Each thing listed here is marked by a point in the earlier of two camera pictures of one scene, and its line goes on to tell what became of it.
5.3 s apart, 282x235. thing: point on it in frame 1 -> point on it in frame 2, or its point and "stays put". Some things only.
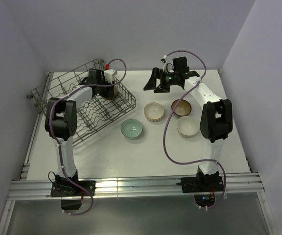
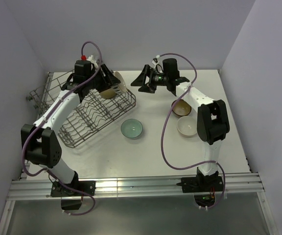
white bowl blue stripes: (153, 111) -> (122, 83)
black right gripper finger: (160, 89) -> (147, 88)
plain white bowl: (187, 126) stays put
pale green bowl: (131, 128) stays put
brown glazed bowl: (183, 108) stays put
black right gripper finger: (152, 84) -> (140, 81)
